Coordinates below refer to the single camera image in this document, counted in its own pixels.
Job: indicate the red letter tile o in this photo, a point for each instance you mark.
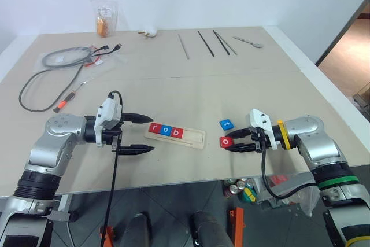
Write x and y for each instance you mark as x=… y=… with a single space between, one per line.
x=226 y=142

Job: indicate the blue letter tile o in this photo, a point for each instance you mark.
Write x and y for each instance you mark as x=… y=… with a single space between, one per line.
x=166 y=130

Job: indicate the crumpled clear plastic bag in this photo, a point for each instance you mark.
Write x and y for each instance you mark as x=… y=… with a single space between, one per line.
x=306 y=198

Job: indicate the white crumpled object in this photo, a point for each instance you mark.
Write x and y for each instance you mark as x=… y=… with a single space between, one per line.
x=151 y=32

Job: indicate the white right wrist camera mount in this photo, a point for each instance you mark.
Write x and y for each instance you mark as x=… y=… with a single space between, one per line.
x=263 y=121

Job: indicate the grey chopstick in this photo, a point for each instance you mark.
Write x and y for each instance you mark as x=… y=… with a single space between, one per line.
x=231 y=48

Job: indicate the grey table bracket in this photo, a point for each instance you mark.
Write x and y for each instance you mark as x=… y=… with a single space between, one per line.
x=60 y=215

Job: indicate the wooden letter tray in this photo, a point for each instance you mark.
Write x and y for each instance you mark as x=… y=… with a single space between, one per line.
x=193 y=140

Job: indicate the metal spoon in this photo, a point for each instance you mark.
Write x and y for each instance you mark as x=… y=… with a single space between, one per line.
x=257 y=45

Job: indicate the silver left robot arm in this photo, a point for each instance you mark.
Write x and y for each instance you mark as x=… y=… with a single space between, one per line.
x=57 y=131

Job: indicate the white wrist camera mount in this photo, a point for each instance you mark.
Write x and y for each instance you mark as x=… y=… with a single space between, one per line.
x=110 y=111
x=263 y=121

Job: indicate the clear bag with orange contents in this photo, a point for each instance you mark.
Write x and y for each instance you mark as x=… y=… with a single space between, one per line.
x=103 y=24

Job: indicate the orange tool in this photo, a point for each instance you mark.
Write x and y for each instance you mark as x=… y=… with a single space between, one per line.
x=106 y=236
x=238 y=226

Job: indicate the flat clear plastic bag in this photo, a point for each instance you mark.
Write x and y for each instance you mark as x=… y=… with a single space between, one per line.
x=117 y=59

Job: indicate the yellow right wrist clamp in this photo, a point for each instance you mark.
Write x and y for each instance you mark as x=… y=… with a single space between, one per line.
x=284 y=137

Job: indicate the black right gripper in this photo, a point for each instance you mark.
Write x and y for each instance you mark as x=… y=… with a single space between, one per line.
x=258 y=141

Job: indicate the orange black screwdriver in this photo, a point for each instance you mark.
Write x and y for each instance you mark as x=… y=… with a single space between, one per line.
x=64 y=101

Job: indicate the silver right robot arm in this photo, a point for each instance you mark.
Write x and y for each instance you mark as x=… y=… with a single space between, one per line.
x=318 y=145

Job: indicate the red letter tile b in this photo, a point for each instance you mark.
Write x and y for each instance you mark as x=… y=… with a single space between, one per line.
x=177 y=132

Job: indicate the red white tag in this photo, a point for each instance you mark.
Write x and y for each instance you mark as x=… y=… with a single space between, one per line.
x=96 y=62

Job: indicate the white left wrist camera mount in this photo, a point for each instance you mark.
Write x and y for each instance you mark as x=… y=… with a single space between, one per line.
x=110 y=111

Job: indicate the red letter tile r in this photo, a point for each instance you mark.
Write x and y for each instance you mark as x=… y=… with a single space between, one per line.
x=154 y=128

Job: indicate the dark rounded shape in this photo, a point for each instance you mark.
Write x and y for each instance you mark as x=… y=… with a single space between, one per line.
x=208 y=229
x=137 y=229

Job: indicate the grey metal rod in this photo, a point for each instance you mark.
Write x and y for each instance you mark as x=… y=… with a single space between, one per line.
x=184 y=47

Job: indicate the metal can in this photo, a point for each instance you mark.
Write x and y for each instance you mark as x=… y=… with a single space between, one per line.
x=240 y=185
x=232 y=191

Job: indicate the green yellow pack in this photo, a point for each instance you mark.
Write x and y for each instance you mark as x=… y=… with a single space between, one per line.
x=249 y=195

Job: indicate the black chopstick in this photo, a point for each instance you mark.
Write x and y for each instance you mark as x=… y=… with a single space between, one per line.
x=221 y=42

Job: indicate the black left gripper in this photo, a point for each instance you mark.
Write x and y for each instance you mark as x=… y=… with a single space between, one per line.
x=112 y=135

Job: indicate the black rod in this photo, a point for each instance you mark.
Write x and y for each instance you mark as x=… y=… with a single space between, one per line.
x=206 y=43

